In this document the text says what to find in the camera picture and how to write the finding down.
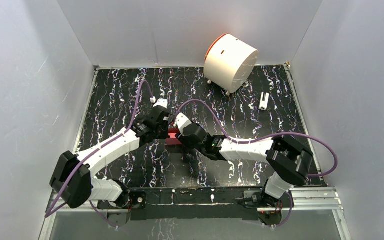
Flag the pink paper box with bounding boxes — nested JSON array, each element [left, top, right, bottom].
[[166, 128, 182, 146]]

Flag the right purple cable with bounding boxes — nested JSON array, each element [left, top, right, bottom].
[[173, 98, 339, 229]]

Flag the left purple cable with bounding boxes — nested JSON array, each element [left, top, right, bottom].
[[44, 79, 156, 229]]

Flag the white cylindrical container orange rim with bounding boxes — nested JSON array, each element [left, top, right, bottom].
[[203, 33, 259, 96]]

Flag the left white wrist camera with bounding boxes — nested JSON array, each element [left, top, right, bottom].
[[150, 96, 169, 114]]

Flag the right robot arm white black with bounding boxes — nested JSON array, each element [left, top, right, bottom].
[[175, 123, 314, 208]]

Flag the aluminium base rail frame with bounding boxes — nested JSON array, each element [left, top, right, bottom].
[[38, 187, 352, 240]]

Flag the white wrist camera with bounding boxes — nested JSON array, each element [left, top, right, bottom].
[[150, 96, 169, 114], [174, 113, 192, 134]]

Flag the small white plastic clip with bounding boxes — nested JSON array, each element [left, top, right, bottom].
[[258, 92, 270, 111]]

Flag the purple cable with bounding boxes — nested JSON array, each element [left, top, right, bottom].
[[173, 98, 339, 229], [44, 79, 156, 229]]

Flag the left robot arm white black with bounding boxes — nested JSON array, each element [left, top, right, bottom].
[[50, 99, 170, 209]]

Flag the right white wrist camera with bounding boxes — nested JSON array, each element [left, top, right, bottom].
[[174, 113, 192, 134]]

